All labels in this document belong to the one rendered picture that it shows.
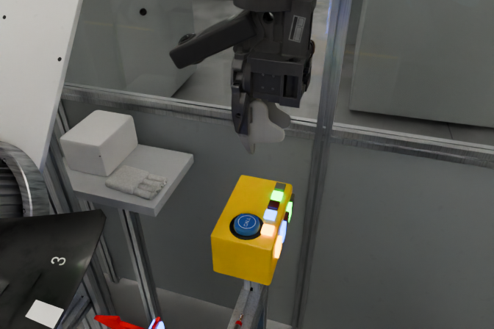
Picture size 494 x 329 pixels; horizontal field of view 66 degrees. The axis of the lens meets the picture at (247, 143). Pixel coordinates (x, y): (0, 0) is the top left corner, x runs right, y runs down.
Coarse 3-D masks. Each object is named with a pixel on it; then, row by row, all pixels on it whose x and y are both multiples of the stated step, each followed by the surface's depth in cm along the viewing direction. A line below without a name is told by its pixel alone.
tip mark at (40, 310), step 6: (36, 300) 36; (36, 306) 36; (42, 306) 36; (48, 306) 36; (54, 306) 36; (30, 312) 36; (36, 312) 36; (42, 312) 36; (48, 312) 36; (54, 312) 36; (60, 312) 35; (30, 318) 35; (36, 318) 35; (42, 318) 35; (48, 318) 35; (54, 318) 35; (48, 324) 35; (54, 324) 35
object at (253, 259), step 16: (240, 176) 70; (240, 192) 67; (256, 192) 67; (272, 192) 67; (288, 192) 67; (224, 208) 64; (240, 208) 63; (256, 208) 63; (224, 224) 60; (272, 224) 60; (224, 240) 58; (240, 240) 58; (256, 240) 58; (272, 240) 58; (224, 256) 60; (240, 256) 59; (256, 256) 58; (272, 256) 57; (224, 272) 63; (240, 272) 61; (256, 272) 60; (272, 272) 61
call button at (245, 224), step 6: (240, 216) 60; (246, 216) 60; (252, 216) 60; (240, 222) 59; (246, 222) 59; (252, 222) 59; (258, 222) 59; (240, 228) 58; (246, 228) 58; (252, 228) 58; (258, 228) 59; (240, 234) 58; (246, 234) 58; (252, 234) 58
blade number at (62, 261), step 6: (54, 252) 40; (60, 252) 40; (48, 258) 39; (54, 258) 39; (60, 258) 39; (66, 258) 39; (48, 264) 39; (54, 264) 39; (60, 264) 38; (66, 264) 38; (60, 270) 38
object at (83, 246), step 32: (0, 224) 44; (32, 224) 43; (64, 224) 42; (96, 224) 41; (0, 256) 40; (32, 256) 40; (0, 288) 37; (32, 288) 37; (64, 288) 37; (0, 320) 35; (32, 320) 35
